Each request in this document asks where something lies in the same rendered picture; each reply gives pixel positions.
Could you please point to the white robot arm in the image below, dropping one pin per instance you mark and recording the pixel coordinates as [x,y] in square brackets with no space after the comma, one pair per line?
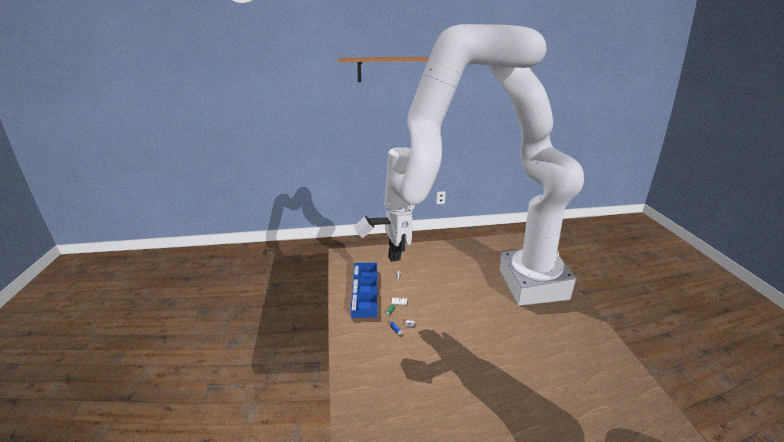
[411,172]

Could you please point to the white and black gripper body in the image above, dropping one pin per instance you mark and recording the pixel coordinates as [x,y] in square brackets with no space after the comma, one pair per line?
[401,223]

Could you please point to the blue bin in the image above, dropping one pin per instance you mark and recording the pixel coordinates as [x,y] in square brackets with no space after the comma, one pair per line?
[366,286]

